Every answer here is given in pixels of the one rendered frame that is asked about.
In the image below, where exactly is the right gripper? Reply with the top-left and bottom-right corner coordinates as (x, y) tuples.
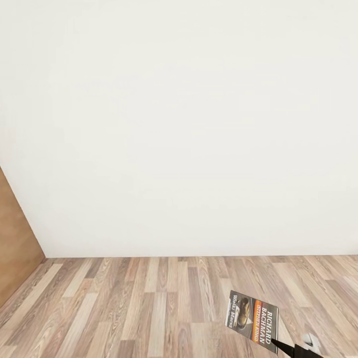
(271, 339), (323, 358)

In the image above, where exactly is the hardback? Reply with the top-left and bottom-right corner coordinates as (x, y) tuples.
(225, 290), (278, 354)

